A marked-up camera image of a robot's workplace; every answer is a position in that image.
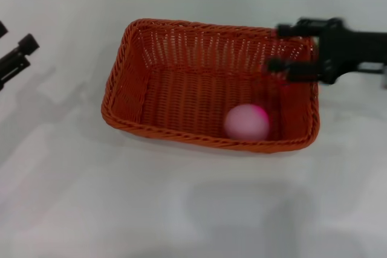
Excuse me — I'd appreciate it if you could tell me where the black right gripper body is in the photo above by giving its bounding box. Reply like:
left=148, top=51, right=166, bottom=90
left=314, top=17, right=387, bottom=86

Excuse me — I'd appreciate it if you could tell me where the pink peach toy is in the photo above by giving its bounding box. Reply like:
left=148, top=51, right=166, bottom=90
left=224, top=103, right=270, bottom=141

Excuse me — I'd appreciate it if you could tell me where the orange woven plastic basket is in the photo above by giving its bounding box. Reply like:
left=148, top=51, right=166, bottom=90
left=100, top=18, right=320, bottom=153

